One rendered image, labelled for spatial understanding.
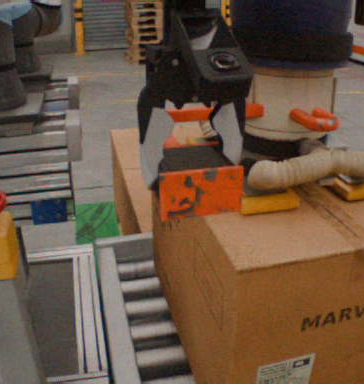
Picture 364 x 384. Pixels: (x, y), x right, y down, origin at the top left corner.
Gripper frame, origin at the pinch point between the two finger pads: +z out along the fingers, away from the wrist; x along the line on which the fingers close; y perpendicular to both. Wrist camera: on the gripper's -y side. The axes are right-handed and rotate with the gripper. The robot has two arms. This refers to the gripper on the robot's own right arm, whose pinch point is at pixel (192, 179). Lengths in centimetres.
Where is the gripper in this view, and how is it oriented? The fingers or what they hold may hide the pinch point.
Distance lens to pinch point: 47.8
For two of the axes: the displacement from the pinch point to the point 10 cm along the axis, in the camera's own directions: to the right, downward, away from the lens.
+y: -2.5, -4.1, 8.8
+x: -9.7, 1.0, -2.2
